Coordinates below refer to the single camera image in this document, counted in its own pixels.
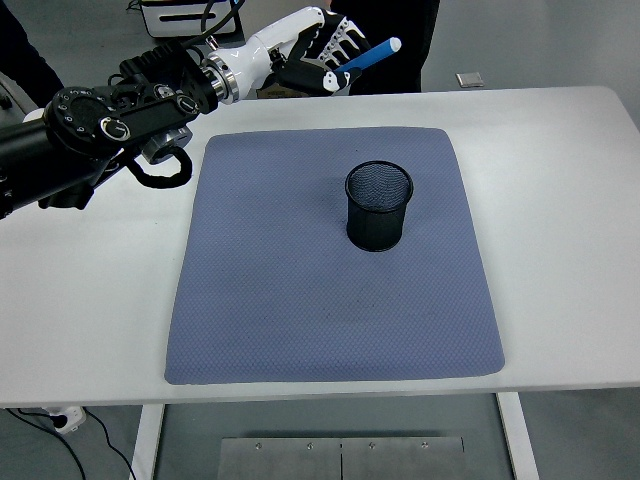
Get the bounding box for grey metal plate with screws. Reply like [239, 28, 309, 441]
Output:
[219, 436, 465, 480]

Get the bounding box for black mesh pen holder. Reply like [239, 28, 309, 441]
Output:
[344, 160, 416, 253]

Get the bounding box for white power strip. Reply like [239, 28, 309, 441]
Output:
[41, 405, 87, 435]

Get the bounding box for blue marker pen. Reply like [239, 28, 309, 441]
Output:
[335, 36, 403, 74]

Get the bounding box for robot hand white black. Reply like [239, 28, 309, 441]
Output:
[230, 5, 371, 99]

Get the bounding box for white appliance with black slot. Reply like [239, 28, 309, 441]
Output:
[139, 0, 246, 40]

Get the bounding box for black floor cable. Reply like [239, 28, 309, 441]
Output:
[5, 407, 137, 480]

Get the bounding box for person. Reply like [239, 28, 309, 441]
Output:
[329, 0, 442, 97]
[0, 0, 68, 121]

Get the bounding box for cardboard box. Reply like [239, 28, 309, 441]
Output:
[255, 82, 302, 100]

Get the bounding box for small grey square plate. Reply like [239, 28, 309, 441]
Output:
[455, 71, 487, 91]

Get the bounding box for white table leg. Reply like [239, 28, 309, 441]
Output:
[130, 403, 167, 480]
[495, 392, 541, 480]

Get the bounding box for blue-grey textured mat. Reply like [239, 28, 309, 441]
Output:
[163, 127, 506, 386]

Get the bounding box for white pedestal cabinet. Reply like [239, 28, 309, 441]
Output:
[241, 0, 314, 42]

